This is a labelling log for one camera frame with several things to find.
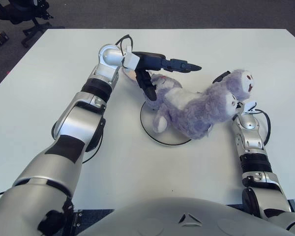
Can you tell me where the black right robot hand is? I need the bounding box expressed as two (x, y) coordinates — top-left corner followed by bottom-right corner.
(212, 70), (232, 84)

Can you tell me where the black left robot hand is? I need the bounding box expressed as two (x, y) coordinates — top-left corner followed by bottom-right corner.
(122, 45), (203, 102)

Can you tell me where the purple plush bunny doll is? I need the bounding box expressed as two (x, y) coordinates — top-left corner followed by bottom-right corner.
(124, 68), (255, 141)

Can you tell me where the white plate with black rim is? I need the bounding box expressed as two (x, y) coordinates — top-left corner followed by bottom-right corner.
(139, 100), (192, 148)

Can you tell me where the black office chair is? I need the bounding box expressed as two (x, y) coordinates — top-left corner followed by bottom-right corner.
(0, 0), (64, 49)

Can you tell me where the grey robot torso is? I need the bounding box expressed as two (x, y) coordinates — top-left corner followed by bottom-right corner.
(76, 196), (295, 236)

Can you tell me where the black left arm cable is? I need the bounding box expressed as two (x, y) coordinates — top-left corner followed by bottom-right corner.
(0, 35), (133, 199)

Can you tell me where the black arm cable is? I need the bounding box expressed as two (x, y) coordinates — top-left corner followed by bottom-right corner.
(0, 35), (133, 199)
(254, 110), (271, 148)

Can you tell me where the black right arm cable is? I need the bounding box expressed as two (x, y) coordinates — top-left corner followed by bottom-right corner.
(254, 110), (271, 148)

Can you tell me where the metal table bracket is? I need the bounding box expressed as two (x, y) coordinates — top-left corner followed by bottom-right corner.
(71, 208), (84, 228)

